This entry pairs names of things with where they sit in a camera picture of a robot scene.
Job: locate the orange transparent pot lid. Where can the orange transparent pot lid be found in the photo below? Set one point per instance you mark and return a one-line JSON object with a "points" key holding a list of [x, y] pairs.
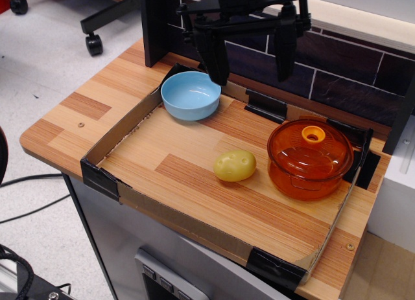
{"points": [[311, 150]]}

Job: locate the yellow plastic potato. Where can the yellow plastic potato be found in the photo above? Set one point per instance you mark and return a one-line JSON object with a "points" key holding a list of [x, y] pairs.
{"points": [[235, 165]]}

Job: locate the light blue bowl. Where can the light blue bowl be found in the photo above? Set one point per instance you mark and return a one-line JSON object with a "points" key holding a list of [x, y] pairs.
{"points": [[190, 95]]}

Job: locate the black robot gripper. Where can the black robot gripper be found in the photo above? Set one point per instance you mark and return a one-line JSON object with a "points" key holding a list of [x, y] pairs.
{"points": [[208, 23]]}

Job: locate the dark brick backsplash panel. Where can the dark brick backsplash panel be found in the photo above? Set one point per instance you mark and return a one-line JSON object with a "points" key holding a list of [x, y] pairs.
{"points": [[366, 79]]}

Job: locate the cardboard fence with black tape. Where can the cardboard fence with black tape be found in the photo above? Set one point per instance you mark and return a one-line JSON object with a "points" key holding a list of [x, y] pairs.
{"points": [[163, 167]]}

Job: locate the black rolling chair base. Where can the black rolling chair base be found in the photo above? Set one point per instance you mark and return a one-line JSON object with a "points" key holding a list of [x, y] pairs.
{"points": [[101, 18]]}

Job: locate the black caster wheel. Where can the black caster wheel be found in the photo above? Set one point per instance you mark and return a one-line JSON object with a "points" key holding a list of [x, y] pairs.
{"points": [[19, 7]]}

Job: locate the grey toy oven cabinet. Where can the grey toy oven cabinet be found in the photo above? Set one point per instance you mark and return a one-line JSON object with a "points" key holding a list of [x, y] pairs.
{"points": [[143, 259]]}

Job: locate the orange transparent pot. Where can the orange transparent pot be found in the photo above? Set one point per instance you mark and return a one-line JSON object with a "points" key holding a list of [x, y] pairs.
{"points": [[302, 189]]}

